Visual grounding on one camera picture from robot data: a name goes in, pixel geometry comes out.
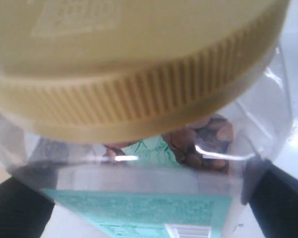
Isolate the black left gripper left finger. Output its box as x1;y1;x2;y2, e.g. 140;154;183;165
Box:
0;177;55;238

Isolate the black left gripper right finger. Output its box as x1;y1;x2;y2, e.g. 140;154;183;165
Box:
249;163;298;238

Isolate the clear jar gold lid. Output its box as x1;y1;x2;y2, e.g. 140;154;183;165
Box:
0;0;295;238

